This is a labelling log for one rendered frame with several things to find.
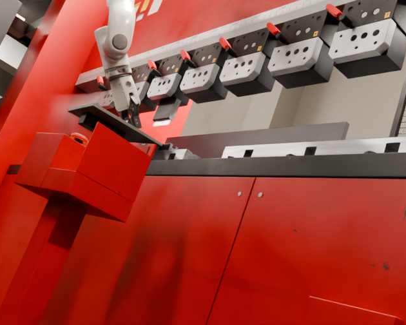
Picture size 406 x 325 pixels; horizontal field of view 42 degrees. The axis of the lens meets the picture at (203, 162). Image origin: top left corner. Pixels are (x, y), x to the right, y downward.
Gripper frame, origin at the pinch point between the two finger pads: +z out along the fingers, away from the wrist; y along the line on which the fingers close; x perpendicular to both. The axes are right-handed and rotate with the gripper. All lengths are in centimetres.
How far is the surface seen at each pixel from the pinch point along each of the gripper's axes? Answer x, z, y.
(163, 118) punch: -12.0, 0.5, 0.5
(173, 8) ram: -39, -40, 20
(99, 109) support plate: 13.3, -6.2, -9.3
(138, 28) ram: -35, -39, 43
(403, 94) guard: -104, 13, -24
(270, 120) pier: -196, 19, 167
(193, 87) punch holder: -15.4, -6.5, -16.6
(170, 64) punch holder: -21.9, -17.3, 3.9
